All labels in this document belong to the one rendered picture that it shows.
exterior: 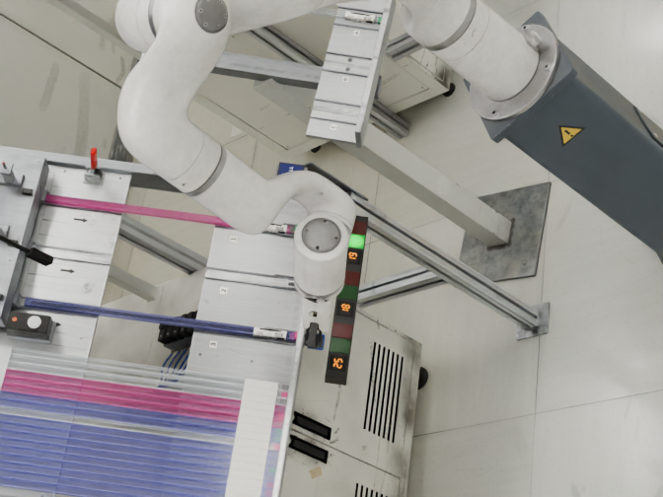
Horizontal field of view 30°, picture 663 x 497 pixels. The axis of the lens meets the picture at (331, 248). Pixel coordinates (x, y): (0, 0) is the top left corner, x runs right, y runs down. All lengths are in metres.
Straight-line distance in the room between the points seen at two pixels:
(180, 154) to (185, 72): 0.12
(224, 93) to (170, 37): 1.86
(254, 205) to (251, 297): 0.51
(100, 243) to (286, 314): 0.38
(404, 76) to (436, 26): 1.33
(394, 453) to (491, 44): 1.13
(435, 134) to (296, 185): 1.58
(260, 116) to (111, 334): 0.92
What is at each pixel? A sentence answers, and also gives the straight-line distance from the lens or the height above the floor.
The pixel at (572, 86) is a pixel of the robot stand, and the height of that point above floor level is 0.66.
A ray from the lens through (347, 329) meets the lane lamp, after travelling 2.30.
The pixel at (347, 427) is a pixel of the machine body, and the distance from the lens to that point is 2.77.
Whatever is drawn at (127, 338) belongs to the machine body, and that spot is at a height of 0.62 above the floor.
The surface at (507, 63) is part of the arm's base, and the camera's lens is 2.13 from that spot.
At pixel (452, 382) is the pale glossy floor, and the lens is 3.00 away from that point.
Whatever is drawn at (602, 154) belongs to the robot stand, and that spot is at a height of 0.49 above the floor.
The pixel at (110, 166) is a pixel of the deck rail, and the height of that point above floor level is 1.03.
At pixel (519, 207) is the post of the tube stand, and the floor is 0.01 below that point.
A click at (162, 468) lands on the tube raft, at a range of 2.19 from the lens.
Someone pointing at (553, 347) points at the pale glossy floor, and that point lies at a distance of 2.84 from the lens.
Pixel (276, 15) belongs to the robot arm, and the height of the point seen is 1.21.
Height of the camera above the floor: 2.08
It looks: 36 degrees down
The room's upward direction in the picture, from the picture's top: 59 degrees counter-clockwise
